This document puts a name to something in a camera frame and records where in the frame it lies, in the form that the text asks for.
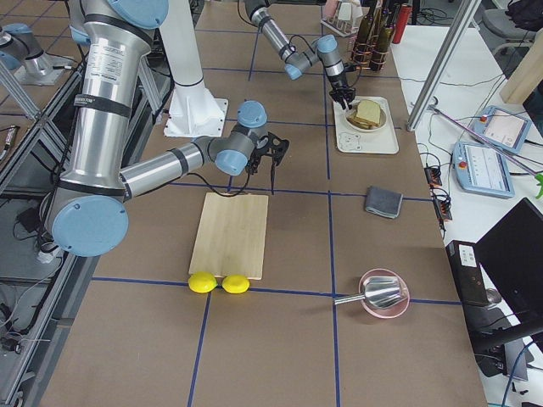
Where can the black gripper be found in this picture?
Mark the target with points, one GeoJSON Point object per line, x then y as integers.
{"type": "Point", "coordinates": [254, 163]}
{"type": "Point", "coordinates": [338, 83]}

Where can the bread slice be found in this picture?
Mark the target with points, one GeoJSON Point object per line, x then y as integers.
{"type": "Point", "coordinates": [363, 123]}
{"type": "Point", "coordinates": [368, 111]}

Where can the white round plate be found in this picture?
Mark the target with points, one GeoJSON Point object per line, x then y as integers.
{"type": "Point", "coordinates": [353, 111]}

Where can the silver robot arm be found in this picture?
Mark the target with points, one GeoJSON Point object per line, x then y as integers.
{"type": "Point", "coordinates": [87, 216]}
{"type": "Point", "coordinates": [324, 50]}

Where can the white bear tray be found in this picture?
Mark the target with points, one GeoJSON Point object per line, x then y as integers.
{"type": "Point", "coordinates": [352, 139]}

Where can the bread slice on plate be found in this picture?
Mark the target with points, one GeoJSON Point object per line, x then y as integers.
{"type": "Point", "coordinates": [363, 123]}

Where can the dark wine bottle upper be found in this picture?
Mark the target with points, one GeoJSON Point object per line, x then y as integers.
{"type": "Point", "coordinates": [363, 34]}

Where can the dark wine bottle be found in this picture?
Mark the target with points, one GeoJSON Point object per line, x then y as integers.
{"type": "Point", "coordinates": [363, 34]}
{"type": "Point", "coordinates": [385, 33]}

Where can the wooden cutting board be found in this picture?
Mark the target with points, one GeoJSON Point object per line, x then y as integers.
{"type": "Point", "coordinates": [231, 236]}

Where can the dark wine bottle lower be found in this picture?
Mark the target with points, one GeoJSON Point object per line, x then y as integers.
{"type": "Point", "coordinates": [385, 33]}

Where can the grey folded cloth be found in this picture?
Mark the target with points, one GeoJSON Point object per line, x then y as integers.
{"type": "Point", "coordinates": [383, 202]}

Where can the red bottle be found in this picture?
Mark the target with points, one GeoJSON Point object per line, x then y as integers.
{"type": "Point", "coordinates": [404, 12]}

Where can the yellow lemon far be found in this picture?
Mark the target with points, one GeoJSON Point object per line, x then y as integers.
{"type": "Point", "coordinates": [235, 284]}

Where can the yellow lemon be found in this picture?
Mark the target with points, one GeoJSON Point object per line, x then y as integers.
{"type": "Point", "coordinates": [202, 282]}
{"type": "Point", "coordinates": [235, 284]}

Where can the yellow lemon near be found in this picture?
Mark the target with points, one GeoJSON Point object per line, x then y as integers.
{"type": "Point", "coordinates": [202, 282]}

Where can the blue teach pendant near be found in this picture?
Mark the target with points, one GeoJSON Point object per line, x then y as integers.
{"type": "Point", "coordinates": [481, 170]}

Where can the blue teach pendant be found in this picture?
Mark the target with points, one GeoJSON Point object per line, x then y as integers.
{"type": "Point", "coordinates": [481, 170]}
{"type": "Point", "coordinates": [503, 128]}

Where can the blue teach pendant far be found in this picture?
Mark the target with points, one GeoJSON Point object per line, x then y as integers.
{"type": "Point", "coordinates": [503, 128]}

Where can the metal scoop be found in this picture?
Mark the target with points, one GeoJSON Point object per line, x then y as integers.
{"type": "Point", "coordinates": [379, 292]}

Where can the pink bowl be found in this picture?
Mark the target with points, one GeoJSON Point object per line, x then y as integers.
{"type": "Point", "coordinates": [391, 312]}

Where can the black monitor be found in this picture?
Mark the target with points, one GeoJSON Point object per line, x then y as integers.
{"type": "Point", "coordinates": [511, 255]}

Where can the copper wire bottle rack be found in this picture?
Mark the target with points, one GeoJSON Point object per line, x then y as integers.
{"type": "Point", "coordinates": [369, 55]}

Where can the white wire dish rack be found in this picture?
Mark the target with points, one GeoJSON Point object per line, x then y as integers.
{"type": "Point", "coordinates": [342, 16]}

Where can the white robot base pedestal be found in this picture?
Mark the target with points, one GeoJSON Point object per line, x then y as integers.
{"type": "Point", "coordinates": [193, 110]}

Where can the aluminium frame post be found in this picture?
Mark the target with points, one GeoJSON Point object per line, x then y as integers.
{"type": "Point", "coordinates": [452, 39]}

